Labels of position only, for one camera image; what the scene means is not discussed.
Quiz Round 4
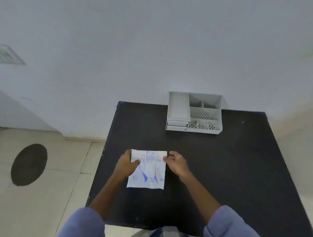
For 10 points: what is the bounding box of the person's left hand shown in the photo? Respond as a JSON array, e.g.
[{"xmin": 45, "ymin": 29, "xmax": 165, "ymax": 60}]
[{"xmin": 113, "ymin": 149, "xmax": 141, "ymax": 180}]

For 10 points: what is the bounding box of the person's right hand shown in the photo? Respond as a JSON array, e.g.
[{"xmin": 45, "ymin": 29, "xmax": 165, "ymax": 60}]
[{"xmin": 162, "ymin": 151, "xmax": 191, "ymax": 183}]

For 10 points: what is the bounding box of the white paper sheet blue print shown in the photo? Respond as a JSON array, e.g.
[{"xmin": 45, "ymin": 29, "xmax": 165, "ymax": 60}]
[{"xmin": 126, "ymin": 149, "xmax": 168, "ymax": 190}]

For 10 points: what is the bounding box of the grey plastic desk organizer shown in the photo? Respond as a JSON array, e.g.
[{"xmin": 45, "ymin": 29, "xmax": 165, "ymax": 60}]
[{"xmin": 166, "ymin": 91, "xmax": 223, "ymax": 135}]

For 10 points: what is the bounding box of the person's left forearm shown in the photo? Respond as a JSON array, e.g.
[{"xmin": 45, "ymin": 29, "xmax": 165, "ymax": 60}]
[{"xmin": 88, "ymin": 174, "xmax": 129, "ymax": 220}]

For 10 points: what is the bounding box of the person's right forearm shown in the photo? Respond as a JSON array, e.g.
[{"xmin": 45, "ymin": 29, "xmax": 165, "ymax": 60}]
[{"xmin": 180, "ymin": 170, "xmax": 222, "ymax": 224}]

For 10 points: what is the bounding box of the person's plaid shirt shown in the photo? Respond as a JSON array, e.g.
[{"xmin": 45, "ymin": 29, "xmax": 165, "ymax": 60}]
[{"xmin": 131, "ymin": 226, "xmax": 196, "ymax": 237}]

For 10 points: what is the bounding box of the person's blue left sleeve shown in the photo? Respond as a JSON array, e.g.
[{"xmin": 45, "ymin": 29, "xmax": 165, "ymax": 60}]
[{"xmin": 56, "ymin": 207, "xmax": 106, "ymax": 237}]

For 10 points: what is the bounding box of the person's blue sleeve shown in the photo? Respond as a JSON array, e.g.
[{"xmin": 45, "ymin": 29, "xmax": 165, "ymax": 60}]
[
  {"xmin": 56, "ymin": 207, "xmax": 106, "ymax": 237},
  {"xmin": 203, "ymin": 205, "xmax": 261, "ymax": 237}
]

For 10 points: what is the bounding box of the person's blue right sleeve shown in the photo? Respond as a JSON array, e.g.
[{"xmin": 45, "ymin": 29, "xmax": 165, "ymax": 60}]
[{"xmin": 203, "ymin": 205, "xmax": 261, "ymax": 237}]

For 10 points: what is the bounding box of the black round floor mat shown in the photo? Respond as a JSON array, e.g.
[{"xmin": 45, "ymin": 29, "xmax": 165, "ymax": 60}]
[{"xmin": 10, "ymin": 143, "xmax": 48, "ymax": 187}]

